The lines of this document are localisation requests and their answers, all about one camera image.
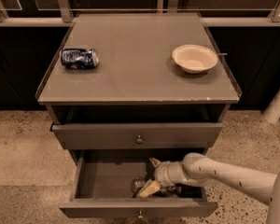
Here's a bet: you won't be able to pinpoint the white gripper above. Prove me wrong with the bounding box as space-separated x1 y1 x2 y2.
137 158 181 198

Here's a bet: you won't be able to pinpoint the clear plastic water bottle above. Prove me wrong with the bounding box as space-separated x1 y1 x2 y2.
131 178 181 198

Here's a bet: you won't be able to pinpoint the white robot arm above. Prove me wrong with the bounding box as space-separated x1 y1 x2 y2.
138 152 280 224

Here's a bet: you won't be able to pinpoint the round top drawer knob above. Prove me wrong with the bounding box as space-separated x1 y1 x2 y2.
135 135 144 145

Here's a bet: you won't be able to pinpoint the round drawer knob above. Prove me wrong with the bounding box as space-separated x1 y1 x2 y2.
135 135 144 145
138 211 144 220

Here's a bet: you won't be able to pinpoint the round middle drawer knob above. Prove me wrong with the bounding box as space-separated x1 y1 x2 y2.
138 211 144 220

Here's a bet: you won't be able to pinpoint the grey open middle drawer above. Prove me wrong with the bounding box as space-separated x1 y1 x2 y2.
59 148 217 217

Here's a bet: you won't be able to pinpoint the grey top drawer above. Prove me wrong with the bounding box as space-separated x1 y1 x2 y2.
52 122 222 150

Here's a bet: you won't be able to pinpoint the grey wooden drawer cabinet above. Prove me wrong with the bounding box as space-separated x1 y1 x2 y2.
35 12 243 166

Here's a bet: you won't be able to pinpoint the white paper bowl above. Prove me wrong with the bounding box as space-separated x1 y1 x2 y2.
172 45 218 74

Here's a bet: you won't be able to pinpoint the crushed blue soda can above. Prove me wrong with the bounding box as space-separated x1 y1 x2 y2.
60 49 99 69

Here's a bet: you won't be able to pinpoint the metal railing frame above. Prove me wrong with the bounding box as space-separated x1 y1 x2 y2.
0 0 280 27

